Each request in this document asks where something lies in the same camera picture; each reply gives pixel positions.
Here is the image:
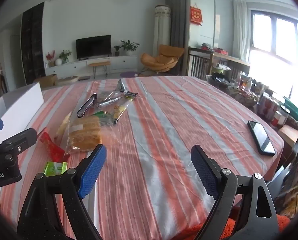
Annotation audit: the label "orange lounge chair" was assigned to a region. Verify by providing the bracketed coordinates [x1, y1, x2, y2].
[140, 44, 185, 75]

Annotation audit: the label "beige oval pet bed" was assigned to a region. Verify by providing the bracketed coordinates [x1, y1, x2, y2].
[55, 76, 78, 86]

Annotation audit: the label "basket of snacks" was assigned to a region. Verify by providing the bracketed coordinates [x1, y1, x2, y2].
[229, 86, 262, 107]

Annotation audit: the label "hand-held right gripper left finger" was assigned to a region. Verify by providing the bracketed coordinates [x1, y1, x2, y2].
[17, 144, 107, 240]

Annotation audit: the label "white cardboard box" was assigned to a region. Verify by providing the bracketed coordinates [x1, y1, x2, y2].
[0, 82, 45, 144]

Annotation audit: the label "large potted plant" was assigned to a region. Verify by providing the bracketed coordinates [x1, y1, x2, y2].
[120, 39, 140, 56]

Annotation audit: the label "covered standing air conditioner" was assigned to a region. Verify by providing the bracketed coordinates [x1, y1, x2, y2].
[155, 4, 171, 55]

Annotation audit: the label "wooden bench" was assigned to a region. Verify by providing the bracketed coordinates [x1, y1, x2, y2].
[88, 61, 111, 78]

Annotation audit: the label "beige snack packet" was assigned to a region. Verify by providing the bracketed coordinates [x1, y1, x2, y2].
[55, 112, 72, 140]

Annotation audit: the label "red flower vase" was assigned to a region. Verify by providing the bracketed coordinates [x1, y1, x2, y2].
[46, 50, 56, 67]

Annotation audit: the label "wooden console table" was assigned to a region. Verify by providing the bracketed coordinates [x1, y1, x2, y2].
[188, 47, 250, 80]

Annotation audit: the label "black display cabinet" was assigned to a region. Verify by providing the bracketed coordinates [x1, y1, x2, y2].
[20, 2, 46, 82]

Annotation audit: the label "yellow bread packet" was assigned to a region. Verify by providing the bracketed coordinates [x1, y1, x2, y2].
[65, 116, 119, 154]

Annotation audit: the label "white curtain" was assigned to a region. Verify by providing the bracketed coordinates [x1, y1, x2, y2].
[232, 0, 250, 62]

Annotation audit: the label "striped orange grey blanket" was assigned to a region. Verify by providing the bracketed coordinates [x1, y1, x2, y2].
[0, 76, 284, 240]

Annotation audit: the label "brown cardboard box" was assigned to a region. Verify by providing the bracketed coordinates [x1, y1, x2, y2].
[34, 74, 58, 88]

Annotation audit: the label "group of red cans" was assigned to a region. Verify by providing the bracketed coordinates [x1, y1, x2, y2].
[259, 94, 289, 128]

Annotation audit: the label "black smartphone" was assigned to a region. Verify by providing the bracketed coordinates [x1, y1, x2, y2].
[247, 120, 276, 156]

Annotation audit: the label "red snack packet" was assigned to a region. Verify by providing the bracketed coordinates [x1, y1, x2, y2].
[38, 131, 71, 163]

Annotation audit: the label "red gift boxes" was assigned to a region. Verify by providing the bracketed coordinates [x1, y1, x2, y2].
[201, 44, 229, 55]

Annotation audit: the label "orange fuzzy cloth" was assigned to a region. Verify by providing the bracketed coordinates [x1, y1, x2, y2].
[189, 205, 290, 240]

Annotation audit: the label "lime green snack packet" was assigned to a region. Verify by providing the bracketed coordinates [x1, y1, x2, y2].
[44, 161, 68, 177]

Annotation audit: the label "small wooden box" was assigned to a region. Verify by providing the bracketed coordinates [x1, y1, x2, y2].
[277, 124, 298, 147]

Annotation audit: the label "white television cabinet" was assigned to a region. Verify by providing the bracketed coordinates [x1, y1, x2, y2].
[45, 55, 139, 77]

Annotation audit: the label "large window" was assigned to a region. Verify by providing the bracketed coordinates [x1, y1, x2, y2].
[249, 10, 298, 68]

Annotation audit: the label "grey curtain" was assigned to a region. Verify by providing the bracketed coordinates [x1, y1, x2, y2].
[165, 0, 187, 53]

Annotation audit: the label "green plant in glass vase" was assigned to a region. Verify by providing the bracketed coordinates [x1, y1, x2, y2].
[59, 49, 72, 64]

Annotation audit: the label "green bag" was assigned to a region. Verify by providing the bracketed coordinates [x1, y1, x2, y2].
[283, 97, 298, 126]

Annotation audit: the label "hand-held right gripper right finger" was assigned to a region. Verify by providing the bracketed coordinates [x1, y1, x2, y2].
[190, 144, 279, 240]

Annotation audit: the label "black snack packet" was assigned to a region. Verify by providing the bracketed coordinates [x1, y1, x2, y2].
[76, 93, 97, 117]

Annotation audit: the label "red wall hanging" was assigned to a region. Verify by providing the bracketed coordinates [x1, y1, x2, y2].
[190, 4, 203, 26]

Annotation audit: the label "silver tube snack packet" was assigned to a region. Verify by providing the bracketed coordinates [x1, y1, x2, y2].
[96, 96, 122, 108]

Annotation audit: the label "black television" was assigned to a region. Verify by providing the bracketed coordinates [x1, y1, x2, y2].
[76, 35, 112, 60]

